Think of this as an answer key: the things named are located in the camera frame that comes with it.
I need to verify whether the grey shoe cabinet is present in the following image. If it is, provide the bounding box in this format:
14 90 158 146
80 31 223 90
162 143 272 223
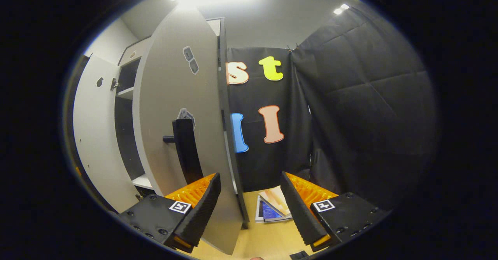
114 17 250 229

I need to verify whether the black door handle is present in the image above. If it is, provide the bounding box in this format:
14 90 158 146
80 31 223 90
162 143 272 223
163 119 204 186

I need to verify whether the stack of books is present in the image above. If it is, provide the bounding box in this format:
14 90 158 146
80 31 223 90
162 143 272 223
255 186 293 224

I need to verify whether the grey shoe cabinet door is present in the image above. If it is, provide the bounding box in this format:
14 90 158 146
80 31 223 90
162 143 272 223
132 3 249 255
73 54 141 214

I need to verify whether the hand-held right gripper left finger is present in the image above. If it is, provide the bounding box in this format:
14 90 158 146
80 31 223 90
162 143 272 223
118 172 222 254

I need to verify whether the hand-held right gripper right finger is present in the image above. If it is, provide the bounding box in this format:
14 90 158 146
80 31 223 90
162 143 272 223
280 171 390 253

